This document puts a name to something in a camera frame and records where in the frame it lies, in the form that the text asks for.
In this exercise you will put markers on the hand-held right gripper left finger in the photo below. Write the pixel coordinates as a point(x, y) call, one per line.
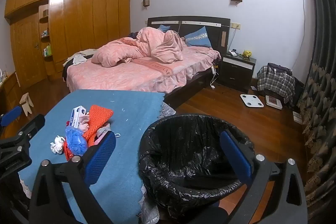
point(101, 158)

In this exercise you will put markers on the wall power outlet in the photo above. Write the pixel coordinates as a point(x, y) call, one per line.
point(235, 26)

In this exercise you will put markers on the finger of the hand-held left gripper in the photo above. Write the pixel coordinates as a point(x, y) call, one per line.
point(10, 114)
point(31, 125)

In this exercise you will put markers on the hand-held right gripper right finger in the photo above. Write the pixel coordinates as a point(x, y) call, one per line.
point(236, 155)

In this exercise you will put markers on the black bagged trash bin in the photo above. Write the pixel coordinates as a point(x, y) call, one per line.
point(189, 161)

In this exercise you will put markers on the wooden wardrobe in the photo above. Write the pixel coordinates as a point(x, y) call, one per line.
point(78, 16)

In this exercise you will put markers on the blue plastic bag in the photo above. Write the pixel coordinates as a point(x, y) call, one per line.
point(76, 141)

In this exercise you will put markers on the small wall lamp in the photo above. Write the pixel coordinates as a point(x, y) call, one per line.
point(146, 1)

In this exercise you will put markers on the dark nightstand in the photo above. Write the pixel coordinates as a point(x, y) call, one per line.
point(236, 74)

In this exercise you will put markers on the plaid bag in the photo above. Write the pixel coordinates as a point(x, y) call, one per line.
point(275, 87)

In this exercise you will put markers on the blue pillow with white band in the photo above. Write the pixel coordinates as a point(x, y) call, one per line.
point(199, 39)

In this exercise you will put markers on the green bottle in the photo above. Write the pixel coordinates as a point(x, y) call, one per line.
point(48, 50)

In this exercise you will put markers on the dark purple bag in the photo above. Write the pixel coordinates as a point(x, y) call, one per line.
point(279, 68)

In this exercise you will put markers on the yellow plush toy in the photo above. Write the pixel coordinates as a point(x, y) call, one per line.
point(246, 54)

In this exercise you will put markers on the scale with dark centre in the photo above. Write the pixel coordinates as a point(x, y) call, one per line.
point(273, 102)

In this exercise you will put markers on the red cloth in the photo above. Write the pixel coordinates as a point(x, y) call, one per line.
point(67, 153)

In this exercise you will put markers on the white and blue box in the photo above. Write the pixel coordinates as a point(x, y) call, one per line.
point(77, 116)

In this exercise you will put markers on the pink wrapper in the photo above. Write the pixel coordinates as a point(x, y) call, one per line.
point(84, 123)

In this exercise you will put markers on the pink quilt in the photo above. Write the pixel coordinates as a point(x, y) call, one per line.
point(118, 53)

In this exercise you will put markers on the low wooden cabinet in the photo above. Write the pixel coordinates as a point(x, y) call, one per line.
point(9, 92)

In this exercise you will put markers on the white tissue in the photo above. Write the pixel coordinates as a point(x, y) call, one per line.
point(57, 145)

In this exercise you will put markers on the pile of clothes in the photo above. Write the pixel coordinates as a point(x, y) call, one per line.
point(78, 58)

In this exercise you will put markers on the white power strip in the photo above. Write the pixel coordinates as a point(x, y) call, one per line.
point(213, 70)

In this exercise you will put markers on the white remote control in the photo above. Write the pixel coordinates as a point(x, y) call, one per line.
point(232, 53)

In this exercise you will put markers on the orange foam net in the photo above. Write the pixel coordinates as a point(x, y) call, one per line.
point(98, 119)

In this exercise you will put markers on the black bag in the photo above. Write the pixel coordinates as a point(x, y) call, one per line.
point(298, 92)

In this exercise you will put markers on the white bathroom scale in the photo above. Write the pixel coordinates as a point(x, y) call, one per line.
point(251, 100)

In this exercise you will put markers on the patterned dark curtain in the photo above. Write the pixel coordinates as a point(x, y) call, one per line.
point(320, 82)

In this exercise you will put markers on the bed with dark headboard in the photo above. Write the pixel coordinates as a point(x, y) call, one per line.
point(126, 74)

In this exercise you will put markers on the small wooden stool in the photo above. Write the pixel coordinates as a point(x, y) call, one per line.
point(26, 103)

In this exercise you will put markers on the white floor box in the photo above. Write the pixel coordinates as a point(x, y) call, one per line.
point(297, 117)

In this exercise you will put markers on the plain blue pillow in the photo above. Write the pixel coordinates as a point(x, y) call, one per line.
point(164, 28)

